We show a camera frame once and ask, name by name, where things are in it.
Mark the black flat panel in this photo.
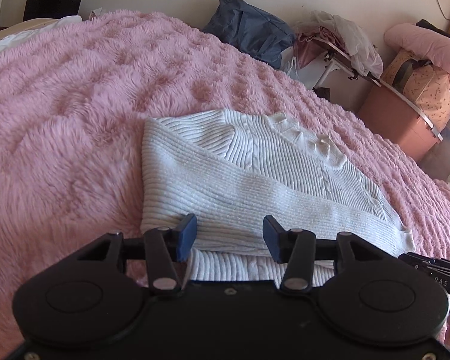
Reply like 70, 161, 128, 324
23, 0, 82, 21

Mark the beige patterned storage bag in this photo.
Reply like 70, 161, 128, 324
381, 49, 450, 132

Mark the pink fluffy bed blanket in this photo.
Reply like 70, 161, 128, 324
0, 10, 450, 359

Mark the white cable knit sweater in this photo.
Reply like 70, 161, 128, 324
140, 109, 415, 281

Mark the clear plastic bag pile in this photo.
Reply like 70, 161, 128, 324
294, 10, 384, 78

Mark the pink plastic storage bin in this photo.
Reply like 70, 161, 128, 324
357, 82, 441, 163

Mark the dusty pink cloth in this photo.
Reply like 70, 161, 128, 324
294, 26, 345, 68

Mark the blue duffel bag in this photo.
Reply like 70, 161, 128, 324
202, 0, 296, 69

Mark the blue storage container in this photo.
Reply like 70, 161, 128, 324
419, 120, 450, 180

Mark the pink quilted duvet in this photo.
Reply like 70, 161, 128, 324
384, 23, 450, 75

